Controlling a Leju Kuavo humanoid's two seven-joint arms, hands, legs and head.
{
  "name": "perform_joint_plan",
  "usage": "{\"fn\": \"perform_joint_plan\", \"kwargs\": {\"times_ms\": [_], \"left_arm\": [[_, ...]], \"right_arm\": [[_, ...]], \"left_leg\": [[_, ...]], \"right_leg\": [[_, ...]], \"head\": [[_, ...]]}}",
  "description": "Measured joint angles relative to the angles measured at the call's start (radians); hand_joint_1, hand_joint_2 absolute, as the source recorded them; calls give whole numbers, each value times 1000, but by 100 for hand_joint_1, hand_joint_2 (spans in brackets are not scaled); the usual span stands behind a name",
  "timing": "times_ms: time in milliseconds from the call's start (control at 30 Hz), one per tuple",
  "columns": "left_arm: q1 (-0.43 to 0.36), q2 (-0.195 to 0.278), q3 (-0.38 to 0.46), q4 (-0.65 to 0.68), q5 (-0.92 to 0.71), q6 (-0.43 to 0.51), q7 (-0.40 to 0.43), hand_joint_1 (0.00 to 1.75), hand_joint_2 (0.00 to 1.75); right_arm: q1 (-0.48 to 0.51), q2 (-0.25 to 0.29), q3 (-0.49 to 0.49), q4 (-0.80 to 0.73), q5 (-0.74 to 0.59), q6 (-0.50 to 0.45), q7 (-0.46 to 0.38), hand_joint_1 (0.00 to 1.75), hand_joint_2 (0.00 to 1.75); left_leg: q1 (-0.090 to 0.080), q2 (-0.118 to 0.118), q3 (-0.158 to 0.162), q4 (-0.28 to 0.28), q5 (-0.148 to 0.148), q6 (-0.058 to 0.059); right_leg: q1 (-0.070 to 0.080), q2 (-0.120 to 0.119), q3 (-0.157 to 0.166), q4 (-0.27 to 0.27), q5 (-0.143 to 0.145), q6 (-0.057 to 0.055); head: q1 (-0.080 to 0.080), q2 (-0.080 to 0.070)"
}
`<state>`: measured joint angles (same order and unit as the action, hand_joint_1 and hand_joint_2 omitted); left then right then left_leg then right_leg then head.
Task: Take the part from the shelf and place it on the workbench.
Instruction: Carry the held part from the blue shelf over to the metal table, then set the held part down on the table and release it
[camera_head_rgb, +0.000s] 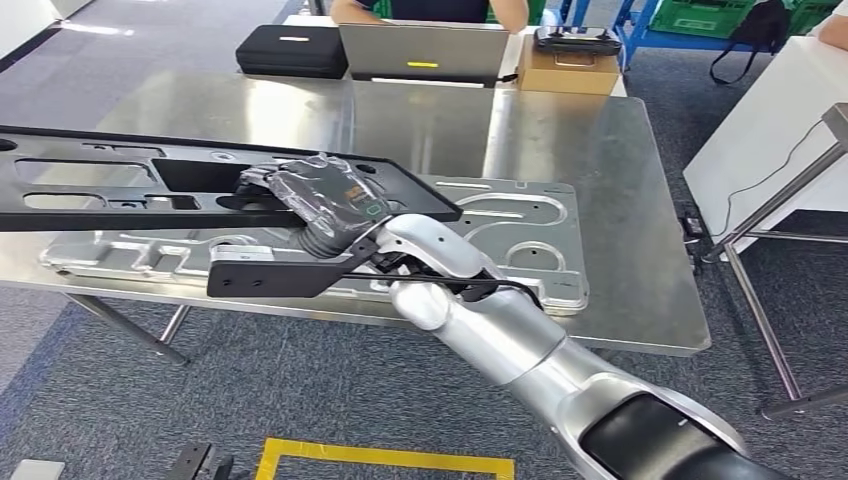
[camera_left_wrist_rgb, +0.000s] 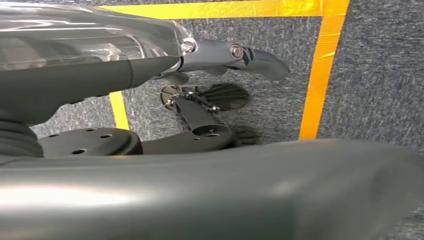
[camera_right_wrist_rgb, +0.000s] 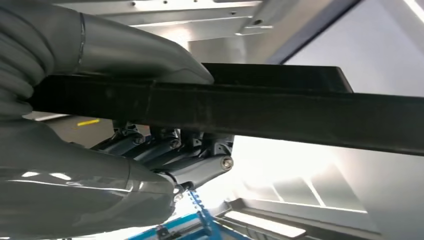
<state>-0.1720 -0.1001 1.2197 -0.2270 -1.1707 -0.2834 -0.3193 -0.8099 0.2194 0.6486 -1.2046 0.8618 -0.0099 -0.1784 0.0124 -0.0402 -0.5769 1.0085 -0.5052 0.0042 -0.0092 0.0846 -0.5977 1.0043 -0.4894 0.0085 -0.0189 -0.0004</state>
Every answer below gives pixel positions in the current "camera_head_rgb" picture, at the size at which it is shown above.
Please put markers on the yellow floor tape square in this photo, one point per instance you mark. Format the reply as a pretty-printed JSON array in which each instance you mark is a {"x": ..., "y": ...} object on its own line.
[{"x": 397, "y": 454}]

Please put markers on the green plastic crate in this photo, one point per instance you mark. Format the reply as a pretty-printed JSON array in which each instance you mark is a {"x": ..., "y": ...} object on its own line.
[
  {"x": 702, "y": 16},
  {"x": 811, "y": 13}
]

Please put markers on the blue metal shelf rack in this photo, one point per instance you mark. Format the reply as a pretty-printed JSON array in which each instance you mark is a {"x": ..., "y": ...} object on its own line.
[{"x": 632, "y": 36}]

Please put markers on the cardboard box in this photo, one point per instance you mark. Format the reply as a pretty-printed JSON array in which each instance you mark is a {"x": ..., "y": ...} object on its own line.
[{"x": 566, "y": 73}]

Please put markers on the metal floor plate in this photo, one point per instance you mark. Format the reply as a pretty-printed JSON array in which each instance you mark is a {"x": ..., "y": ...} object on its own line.
[{"x": 33, "y": 470}]

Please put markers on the black zip case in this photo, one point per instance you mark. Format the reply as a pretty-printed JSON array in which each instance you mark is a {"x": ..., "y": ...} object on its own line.
[{"x": 291, "y": 52}]

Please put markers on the large black plastic part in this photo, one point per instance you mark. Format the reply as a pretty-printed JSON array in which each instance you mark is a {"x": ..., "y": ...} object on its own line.
[{"x": 417, "y": 192}]

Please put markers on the person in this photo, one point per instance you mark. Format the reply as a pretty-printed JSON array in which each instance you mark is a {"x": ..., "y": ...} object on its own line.
[{"x": 430, "y": 8}]

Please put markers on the person's forearm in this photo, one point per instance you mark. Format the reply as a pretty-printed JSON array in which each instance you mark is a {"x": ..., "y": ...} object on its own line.
[{"x": 836, "y": 33}]

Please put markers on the black backpack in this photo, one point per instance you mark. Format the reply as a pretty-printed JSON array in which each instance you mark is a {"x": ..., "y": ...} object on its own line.
[{"x": 762, "y": 33}]

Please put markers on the white table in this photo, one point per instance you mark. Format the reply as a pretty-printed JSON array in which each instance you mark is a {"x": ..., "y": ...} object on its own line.
[{"x": 762, "y": 146}]

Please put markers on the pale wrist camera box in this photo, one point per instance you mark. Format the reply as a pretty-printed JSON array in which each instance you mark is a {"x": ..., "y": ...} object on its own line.
[{"x": 242, "y": 253}]

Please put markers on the grey laptop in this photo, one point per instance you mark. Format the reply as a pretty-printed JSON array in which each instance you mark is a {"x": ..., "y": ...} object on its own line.
[{"x": 424, "y": 53}]

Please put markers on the stamped sheet metal panel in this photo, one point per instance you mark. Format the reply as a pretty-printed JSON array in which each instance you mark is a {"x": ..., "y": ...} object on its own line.
[{"x": 517, "y": 225}]

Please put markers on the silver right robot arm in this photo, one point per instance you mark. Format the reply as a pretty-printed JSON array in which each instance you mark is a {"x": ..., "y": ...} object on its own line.
[{"x": 517, "y": 331}]

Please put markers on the stainless steel workbench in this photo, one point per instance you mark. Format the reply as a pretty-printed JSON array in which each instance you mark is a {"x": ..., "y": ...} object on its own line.
[
  {"x": 563, "y": 199},
  {"x": 782, "y": 198}
]

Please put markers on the black left wrist bracket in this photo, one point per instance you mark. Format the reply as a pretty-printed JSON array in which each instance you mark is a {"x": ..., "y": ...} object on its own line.
[{"x": 199, "y": 464}]

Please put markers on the black handheld controller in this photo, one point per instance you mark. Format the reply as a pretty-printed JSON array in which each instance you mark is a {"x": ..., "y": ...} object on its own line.
[{"x": 576, "y": 40}]

